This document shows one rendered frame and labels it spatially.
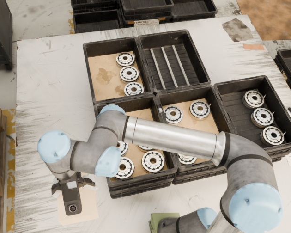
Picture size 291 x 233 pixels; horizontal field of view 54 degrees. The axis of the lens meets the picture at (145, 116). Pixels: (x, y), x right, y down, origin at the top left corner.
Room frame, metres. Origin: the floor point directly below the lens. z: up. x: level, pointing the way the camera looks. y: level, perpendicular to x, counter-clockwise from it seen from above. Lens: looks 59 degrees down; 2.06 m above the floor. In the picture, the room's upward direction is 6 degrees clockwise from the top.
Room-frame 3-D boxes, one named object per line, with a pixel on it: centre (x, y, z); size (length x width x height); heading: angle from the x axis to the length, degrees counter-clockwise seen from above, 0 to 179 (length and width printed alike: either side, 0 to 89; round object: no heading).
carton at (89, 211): (0.25, 0.20, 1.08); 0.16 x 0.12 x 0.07; 17
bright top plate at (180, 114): (0.75, -0.13, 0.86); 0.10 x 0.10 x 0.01
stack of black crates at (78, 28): (1.88, 0.48, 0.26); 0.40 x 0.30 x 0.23; 107
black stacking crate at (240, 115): (0.77, -0.52, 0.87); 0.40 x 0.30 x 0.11; 19
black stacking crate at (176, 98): (0.67, -0.24, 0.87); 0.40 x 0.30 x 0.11; 19
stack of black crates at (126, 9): (2.00, 0.09, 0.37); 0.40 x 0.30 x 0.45; 107
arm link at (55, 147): (0.27, 0.21, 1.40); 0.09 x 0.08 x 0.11; 85
